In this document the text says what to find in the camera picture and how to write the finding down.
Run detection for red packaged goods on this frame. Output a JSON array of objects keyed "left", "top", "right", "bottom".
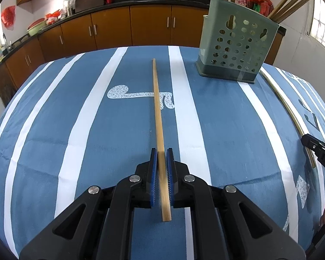
[{"left": 245, "top": 0, "right": 275, "bottom": 16}]

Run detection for red plastic bag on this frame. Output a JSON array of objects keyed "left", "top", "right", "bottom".
[{"left": 1, "top": 5, "right": 17, "bottom": 29}]

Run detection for black kitchen countertop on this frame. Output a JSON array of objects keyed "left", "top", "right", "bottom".
[{"left": 0, "top": 0, "right": 286, "bottom": 73}]

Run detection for brown wooden side cabinets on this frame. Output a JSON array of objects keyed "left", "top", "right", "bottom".
[{"left": 0, "top": 36, "right": 47, "bottom": 106}]

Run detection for green plastic basin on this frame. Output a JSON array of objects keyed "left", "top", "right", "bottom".
[{"left": 27, "top": 18, "right": 48, "bottom": 37}]

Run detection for green perforated utensil holder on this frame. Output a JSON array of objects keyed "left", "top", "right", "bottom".
[{"left": 195, "top": 0, "right": 281, "bottom": 85}]

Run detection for blue white striped tablecloth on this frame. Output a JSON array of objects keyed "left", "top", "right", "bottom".
[{"left": 0, "top": 45, "right": 325, "bottom": 260}]

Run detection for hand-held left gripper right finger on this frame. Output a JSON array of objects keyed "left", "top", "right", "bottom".
[{"left": 166, "top": 148, "right": 306, "bottom": 260}]

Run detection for red and white plastic bags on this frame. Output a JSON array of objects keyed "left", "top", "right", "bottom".
[{"left": 45, "top": 9, "right": 67, "bottom": 24}]

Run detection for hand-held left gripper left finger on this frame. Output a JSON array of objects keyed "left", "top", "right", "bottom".
[{"left": 19, "top": 148, "right": 159, "bottom": 260}]

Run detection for window with white frame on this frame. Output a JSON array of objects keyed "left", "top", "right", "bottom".
[{"left": 307, "top": 0, "right": 325, "bottom": 54}]

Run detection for brown wooden base cabinets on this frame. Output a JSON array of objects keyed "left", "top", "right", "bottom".
[{"left": 38, "top": 4, "right": 285, "bottom": 65}]

